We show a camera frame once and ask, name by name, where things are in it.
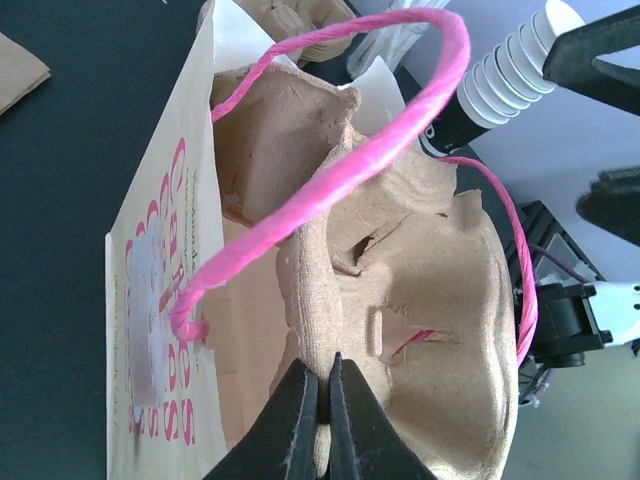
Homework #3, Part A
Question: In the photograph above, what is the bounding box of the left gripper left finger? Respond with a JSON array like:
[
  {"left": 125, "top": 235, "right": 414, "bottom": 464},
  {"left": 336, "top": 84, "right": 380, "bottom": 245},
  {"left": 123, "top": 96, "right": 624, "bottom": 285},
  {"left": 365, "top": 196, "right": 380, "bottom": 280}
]
[{"left": 205, "top": 359, "right": 319, "bottom": 480}]

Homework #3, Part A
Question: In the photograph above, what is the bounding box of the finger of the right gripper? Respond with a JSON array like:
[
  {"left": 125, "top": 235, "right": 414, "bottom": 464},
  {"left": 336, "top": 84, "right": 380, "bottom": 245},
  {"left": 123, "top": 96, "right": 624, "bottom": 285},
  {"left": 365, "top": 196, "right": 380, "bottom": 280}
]
[
  {"left": 543, "top": 6, "right": 640, "bottom": 115},
  {"left": 576, "top": 167, "right": 640, "bottom": 245}
]

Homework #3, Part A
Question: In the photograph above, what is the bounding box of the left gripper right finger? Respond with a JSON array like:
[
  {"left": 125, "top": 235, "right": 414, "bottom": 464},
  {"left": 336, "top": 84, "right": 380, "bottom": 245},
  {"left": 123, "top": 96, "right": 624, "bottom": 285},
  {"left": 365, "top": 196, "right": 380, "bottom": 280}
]
[{"left": 327, "top": 354, "right": 435, "bottom": 480}]

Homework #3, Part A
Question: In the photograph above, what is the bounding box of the pulp cup carrier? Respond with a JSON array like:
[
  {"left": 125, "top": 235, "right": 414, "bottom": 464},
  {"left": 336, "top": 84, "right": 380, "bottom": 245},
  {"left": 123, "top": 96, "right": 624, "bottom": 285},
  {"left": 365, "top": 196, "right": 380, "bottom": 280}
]
[
  {"left": 204, "top": 64, "right": 517, "bottom": 479},
  {"left": 237, "top": 0, "right": 356, "bottom": 66}
]

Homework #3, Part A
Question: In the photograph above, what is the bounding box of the pink cakes paper bag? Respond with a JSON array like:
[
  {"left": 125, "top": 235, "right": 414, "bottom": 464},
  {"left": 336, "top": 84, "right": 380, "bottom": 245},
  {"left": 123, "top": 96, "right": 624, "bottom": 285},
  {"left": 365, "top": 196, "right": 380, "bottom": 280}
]
[{"left": 105, "top": 1, "right": 537, "bottom": 479}]

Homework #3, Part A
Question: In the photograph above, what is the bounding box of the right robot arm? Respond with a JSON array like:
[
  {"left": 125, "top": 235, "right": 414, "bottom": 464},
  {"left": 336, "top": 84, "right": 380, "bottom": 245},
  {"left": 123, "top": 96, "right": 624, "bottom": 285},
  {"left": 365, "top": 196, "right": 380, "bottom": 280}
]
[{"left": 519, "top": 1, "right": 639, "bottom": 404}]

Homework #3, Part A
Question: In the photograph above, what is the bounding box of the right paper cup stack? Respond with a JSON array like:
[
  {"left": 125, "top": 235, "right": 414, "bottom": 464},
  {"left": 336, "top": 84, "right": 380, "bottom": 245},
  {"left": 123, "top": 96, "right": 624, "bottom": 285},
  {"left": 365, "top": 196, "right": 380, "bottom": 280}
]
[{"left": 420, "top": 1, "right": 585, "bottom": 157}]

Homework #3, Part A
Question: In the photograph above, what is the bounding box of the brown kraft paper bag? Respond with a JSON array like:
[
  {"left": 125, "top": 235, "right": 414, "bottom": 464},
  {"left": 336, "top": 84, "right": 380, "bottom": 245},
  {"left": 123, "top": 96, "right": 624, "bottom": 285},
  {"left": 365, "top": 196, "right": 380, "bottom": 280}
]
[{"left": 0, "top": 34, "right": 50, "bottom": 114}]

